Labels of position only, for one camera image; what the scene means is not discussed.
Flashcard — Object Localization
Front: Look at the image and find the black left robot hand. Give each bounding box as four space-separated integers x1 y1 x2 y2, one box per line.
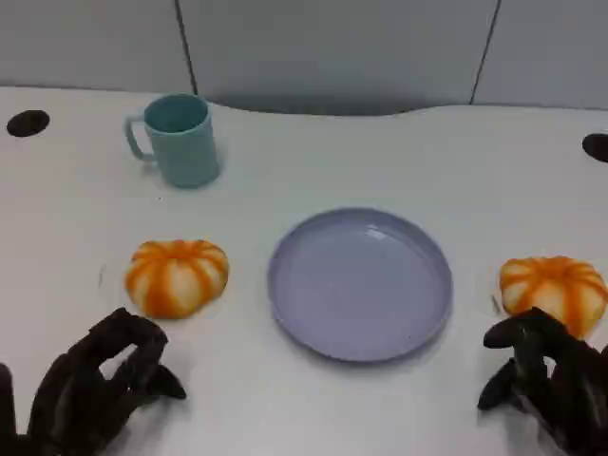
0 307 188 456

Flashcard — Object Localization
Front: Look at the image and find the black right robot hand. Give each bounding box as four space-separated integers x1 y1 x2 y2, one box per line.
477 306 608 456

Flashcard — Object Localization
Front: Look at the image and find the orange and white toy bread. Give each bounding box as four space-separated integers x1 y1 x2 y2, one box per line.
498 256 608 340
124 239 231 319

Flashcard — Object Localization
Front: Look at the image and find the lilac plate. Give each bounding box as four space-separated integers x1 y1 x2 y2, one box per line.
266 207 454 364

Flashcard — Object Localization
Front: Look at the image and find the pale green mug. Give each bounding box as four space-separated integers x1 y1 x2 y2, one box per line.
123 93 220 189

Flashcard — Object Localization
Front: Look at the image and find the black table cable hole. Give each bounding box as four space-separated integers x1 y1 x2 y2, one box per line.
6 109 51 139
581 133 608 164

